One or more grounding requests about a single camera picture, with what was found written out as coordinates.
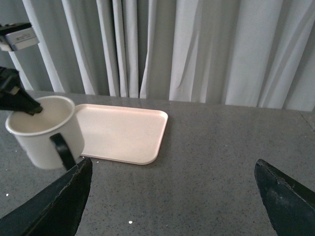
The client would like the white curtain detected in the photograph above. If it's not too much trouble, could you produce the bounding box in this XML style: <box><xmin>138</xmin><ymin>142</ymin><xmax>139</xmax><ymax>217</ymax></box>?
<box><xmin>0</xmin><ymin>0</ymin><xmax>315</xmax><ymax>111</ymax></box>

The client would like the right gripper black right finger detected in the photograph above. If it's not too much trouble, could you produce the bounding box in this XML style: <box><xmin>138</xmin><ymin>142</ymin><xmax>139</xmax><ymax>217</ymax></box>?
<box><xmin>254</xmin><ymin>159</ymin><xmax>315</xmax><ymax>236</ymax></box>

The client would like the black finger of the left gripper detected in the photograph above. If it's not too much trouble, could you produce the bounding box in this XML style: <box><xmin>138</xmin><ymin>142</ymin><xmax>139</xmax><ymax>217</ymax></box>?
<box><xmin>0</xmin><ymin>67</ymin><xmax>42</xmax><ymax>116</ymax></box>

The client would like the white mug black handle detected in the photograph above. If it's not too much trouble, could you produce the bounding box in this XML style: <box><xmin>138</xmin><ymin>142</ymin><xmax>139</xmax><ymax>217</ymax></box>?
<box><xmin>5</xmin><ymin>96</ymin><xmax>84</xmax><ymax>170</ymax></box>

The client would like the grey camera box left gripper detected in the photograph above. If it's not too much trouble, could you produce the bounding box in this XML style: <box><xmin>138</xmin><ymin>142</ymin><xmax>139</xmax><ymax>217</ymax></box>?
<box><xmin>0</xmin><ymin>23</ymin><xmax>39</xmax><ymax>52</ymax></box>

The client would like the pink rectangular tray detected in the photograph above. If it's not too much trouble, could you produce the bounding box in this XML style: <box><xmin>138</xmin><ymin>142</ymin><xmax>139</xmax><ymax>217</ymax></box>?
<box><xmin>75</xmin><ymin>104</ymin><xmax>168</xmax><ymax>165</ymax></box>

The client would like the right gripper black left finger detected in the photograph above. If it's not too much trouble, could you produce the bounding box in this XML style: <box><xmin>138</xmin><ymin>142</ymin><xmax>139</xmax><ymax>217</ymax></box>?
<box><xmin>0</xmin><ymin>158</ymin><xmax>93</xmax><ymax>236</ymax></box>

